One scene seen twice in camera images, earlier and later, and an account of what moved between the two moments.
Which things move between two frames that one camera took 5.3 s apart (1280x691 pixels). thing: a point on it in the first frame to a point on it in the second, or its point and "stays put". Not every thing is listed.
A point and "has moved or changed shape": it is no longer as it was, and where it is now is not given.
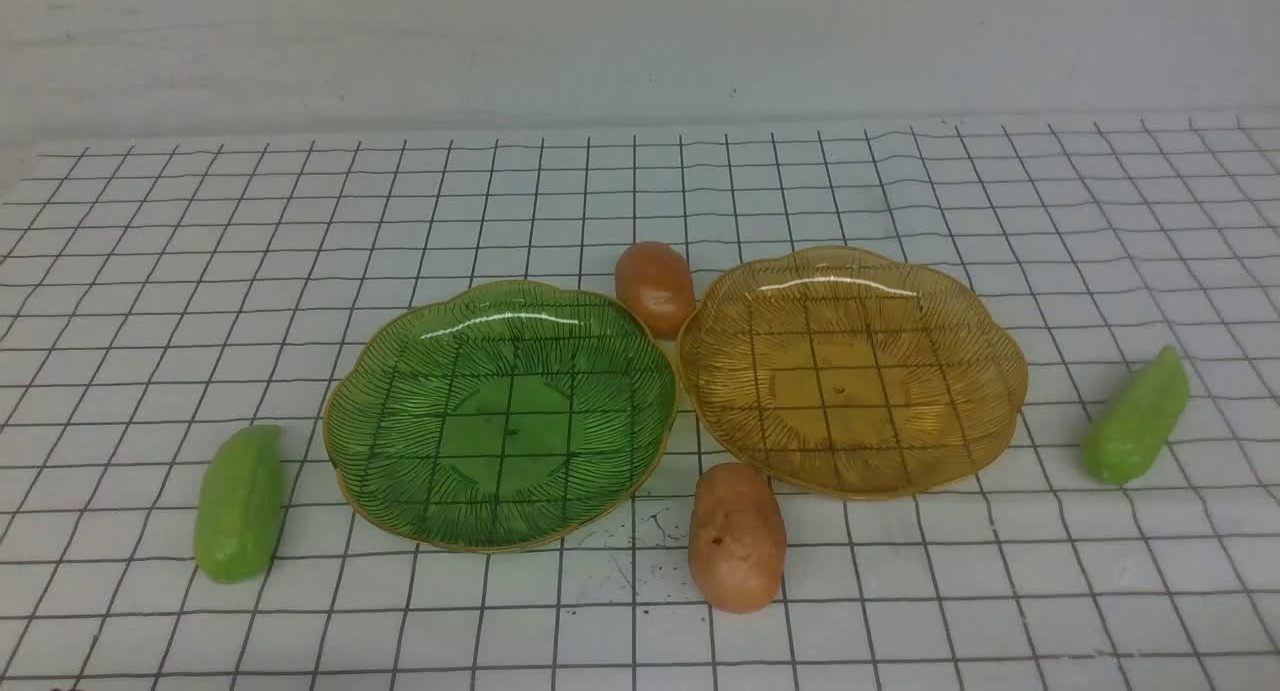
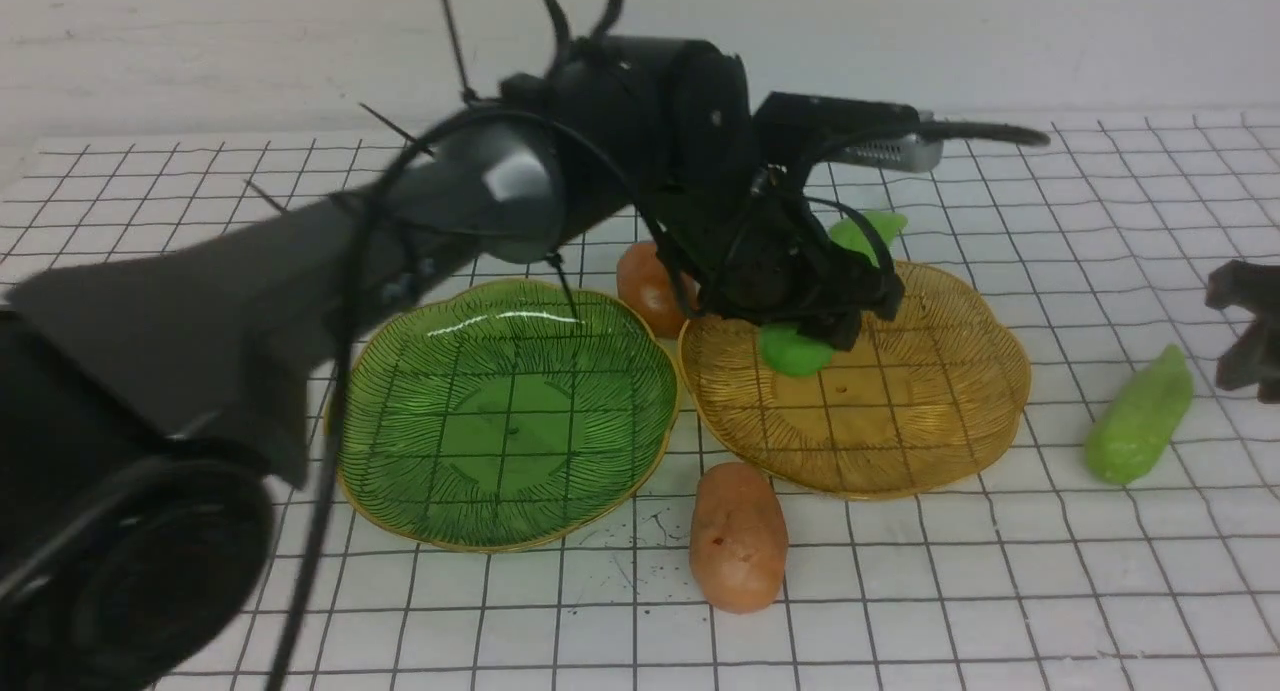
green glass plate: [499, 416] stays put
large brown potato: [737, 546] stays put
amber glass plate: [848, 373] stays put
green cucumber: [240, 505] has moved or changed shape
